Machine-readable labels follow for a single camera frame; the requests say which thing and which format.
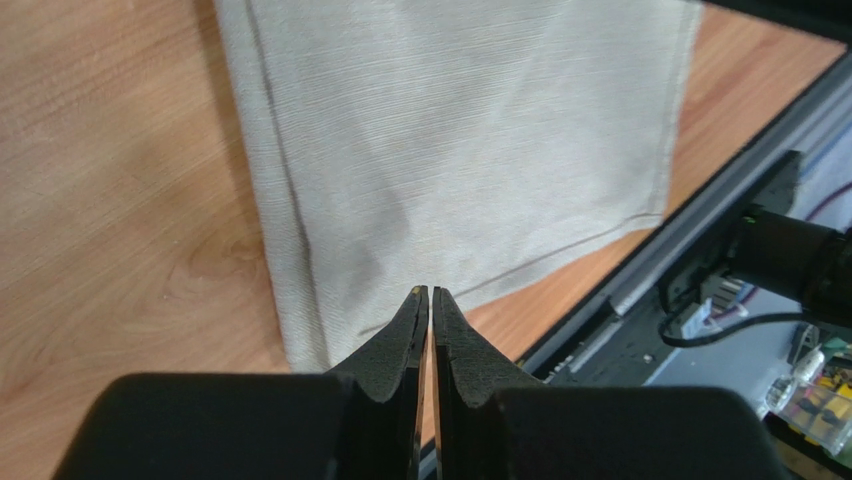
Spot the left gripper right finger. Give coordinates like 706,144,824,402
432,287,543,479

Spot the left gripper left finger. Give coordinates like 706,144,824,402
330,286,430,479

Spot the beige cloth napkin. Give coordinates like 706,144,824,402
216,1,703,372

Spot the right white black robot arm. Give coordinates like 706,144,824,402
715,1,851,328

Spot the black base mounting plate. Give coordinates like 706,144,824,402
518,150,804,385

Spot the clear plastic parts box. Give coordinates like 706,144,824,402
760,341,851,457

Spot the black thin cable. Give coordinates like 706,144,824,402
657,286,813,349

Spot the aluminium frame rail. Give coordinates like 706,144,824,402
419,53,852,480

